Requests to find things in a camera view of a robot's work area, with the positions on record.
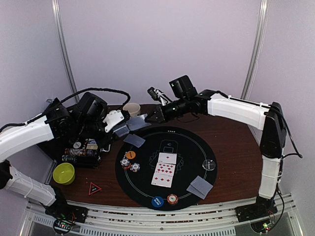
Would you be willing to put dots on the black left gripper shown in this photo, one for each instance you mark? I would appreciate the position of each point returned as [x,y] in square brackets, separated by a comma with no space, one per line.
[107,140]

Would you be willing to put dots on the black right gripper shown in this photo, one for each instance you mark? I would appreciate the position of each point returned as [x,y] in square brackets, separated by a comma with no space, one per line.
[160,115]

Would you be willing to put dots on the blue playing card deck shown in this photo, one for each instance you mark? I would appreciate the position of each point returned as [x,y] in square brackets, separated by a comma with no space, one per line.
[121,129]

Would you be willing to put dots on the blue card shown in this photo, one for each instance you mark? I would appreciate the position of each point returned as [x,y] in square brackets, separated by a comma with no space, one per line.
[134,140]
[200,187]

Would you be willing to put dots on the orange big blind button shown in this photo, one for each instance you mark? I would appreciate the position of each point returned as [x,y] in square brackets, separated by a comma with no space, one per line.
[130,155]

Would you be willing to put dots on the nine of diamonds card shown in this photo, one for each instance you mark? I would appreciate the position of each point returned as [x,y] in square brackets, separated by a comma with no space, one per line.
[165,169]

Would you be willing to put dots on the blue white poker chip stack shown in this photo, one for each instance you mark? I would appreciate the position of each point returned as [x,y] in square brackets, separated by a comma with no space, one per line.
[125,163]

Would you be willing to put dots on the dark white poker chip stack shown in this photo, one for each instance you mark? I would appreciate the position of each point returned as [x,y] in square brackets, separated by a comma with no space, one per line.
[135,167]

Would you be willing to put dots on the three of diamonds card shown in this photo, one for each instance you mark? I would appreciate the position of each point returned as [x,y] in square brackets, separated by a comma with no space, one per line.
[162,180]

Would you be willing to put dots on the red poker chip stack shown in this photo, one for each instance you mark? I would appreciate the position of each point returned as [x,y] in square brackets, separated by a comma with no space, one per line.
[172,199]

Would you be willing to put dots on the blue small blind button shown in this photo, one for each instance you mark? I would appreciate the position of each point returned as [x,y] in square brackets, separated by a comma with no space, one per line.
[157,202]

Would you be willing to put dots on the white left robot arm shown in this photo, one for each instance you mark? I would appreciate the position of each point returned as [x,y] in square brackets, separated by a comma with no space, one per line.
[16,137]

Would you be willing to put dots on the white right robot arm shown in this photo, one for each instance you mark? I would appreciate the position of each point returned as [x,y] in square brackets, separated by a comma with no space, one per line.
[267,118]

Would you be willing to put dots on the texas holdem card box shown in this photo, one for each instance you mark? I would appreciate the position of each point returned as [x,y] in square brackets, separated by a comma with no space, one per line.
[91,144]

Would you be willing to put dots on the white dealer button in case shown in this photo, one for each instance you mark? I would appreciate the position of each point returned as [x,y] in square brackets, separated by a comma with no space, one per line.
[77,145]

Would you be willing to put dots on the white floral mug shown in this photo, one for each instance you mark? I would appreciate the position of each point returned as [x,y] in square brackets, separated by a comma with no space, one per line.
[133,109]

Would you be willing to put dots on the black poker chip case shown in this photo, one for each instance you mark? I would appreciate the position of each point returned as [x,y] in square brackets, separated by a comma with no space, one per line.
[81,155]

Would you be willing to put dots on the round black poker mat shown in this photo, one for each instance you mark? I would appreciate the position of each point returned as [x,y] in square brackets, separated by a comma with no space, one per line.
[191,151]

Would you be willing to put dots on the lime green bowl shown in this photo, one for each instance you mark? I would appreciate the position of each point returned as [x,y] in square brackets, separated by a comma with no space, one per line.
[64,174]

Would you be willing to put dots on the clear dealer button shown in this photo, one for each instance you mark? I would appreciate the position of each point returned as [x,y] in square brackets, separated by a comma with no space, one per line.
[209,165]

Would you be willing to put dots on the red black triangle token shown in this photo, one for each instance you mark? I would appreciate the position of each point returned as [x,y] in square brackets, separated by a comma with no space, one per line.
[94,189]

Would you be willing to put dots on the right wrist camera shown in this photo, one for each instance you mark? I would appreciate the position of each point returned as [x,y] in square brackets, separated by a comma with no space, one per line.
[158,95]

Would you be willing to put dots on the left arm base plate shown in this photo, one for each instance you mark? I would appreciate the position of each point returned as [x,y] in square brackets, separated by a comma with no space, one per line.
[70,213]

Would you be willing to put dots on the right aluminium frame post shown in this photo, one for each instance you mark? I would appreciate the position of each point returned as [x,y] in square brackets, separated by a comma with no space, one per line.
[257,46]

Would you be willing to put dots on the aluminium frame post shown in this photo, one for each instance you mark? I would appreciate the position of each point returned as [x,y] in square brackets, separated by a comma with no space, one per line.
[257,46]
[62,43]

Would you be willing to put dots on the left aluminium frame post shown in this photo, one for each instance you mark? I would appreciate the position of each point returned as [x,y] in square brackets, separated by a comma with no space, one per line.
[62,43]

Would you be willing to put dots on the aluminium front rail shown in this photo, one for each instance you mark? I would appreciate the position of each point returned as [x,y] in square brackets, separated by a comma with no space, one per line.
[202,220]

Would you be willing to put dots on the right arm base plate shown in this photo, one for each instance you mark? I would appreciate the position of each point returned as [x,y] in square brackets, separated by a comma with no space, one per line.
[254,211]

